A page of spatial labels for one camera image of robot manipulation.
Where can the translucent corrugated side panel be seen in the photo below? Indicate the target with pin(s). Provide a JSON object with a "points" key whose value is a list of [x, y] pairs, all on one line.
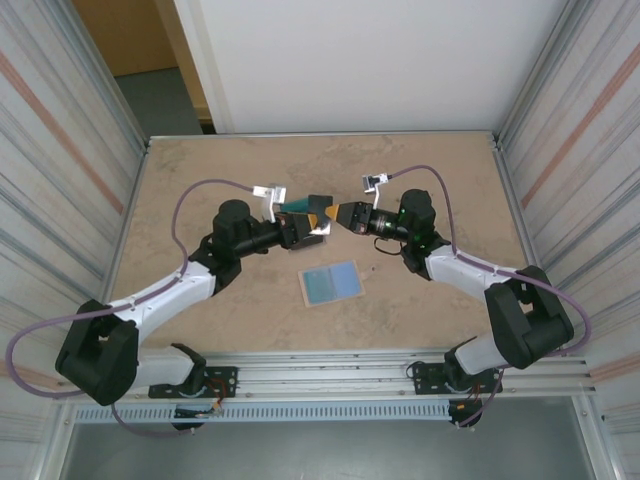
{"points": [[50, 150], [590, 150]]}

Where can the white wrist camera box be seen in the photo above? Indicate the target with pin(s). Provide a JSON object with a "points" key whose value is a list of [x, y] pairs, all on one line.
{"points": [[270, 192], [375, 181]]}

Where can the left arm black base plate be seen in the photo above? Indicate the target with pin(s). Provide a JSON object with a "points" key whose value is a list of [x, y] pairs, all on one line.
{"points": [[225, 375]]}

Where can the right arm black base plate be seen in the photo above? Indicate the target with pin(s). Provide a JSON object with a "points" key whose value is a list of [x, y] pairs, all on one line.
{"points": [[425, 380]]}

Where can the brown wooden door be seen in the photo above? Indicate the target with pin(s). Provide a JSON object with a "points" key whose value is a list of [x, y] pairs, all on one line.
{"points": [[130, 35]]}

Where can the teal credit card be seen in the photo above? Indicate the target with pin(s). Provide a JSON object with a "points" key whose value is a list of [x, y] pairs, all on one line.
{"points": [[299, 204]]}

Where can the clear acrylic card stand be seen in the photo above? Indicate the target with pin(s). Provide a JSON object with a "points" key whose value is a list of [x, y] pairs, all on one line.
{"points": [[322, 227]]}

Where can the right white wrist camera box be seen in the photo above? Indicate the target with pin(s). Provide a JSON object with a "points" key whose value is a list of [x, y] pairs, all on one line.
{"points": [[375, 181]]}

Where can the white door frame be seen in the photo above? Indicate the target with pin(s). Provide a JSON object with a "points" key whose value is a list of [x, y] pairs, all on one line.
{"points": [[200, 60]]}

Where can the black chip credit card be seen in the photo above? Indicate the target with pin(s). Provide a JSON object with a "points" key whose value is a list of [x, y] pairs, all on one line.
{"points": [[320, 202]]}

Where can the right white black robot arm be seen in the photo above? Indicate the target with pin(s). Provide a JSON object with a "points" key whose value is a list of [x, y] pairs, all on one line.
{"points": [[530, 320]]}

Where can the aluminium mounting rail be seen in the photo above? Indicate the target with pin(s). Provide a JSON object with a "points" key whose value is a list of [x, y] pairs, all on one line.
{"points": [[325, 372]]}

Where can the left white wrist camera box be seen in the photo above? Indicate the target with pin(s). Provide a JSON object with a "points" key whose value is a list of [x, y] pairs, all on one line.
{"points": [[270, 192]]}

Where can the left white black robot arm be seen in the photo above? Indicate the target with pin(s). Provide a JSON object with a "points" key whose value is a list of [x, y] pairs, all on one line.
{"points": [[160, 297]]}

